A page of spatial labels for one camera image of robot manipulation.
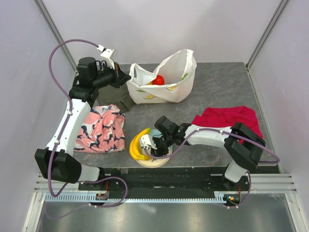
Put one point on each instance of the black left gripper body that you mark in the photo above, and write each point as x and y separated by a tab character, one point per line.
116	81

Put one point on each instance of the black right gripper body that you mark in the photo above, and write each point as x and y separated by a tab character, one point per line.
162	144

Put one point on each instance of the yellow fake banana bunch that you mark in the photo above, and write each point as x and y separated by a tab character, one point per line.
135	148

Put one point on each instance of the red fake apple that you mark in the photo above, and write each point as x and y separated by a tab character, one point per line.
159	80

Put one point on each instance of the white plastic bag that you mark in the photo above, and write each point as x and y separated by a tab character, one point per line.
178	71

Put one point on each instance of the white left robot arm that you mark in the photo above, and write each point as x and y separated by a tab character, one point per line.
56	161

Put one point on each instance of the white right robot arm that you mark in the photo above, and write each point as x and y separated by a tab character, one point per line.
243	145

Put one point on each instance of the olive green cloth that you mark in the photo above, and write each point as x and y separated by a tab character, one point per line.
119	97

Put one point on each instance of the light blue ceramic plate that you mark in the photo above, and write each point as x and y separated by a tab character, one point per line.
152	163

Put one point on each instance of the pink patterned cloth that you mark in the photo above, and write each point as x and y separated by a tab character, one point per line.
101	131

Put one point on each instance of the magenta red cloth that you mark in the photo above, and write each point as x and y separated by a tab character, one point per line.
227	117

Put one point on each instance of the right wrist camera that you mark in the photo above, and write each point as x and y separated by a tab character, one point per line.
147	142

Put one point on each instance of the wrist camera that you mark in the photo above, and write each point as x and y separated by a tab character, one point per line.
107	56
147	142

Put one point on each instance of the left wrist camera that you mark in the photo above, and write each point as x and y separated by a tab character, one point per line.
107	56

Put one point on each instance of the grey cable duct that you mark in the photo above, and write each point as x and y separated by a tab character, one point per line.
95	198

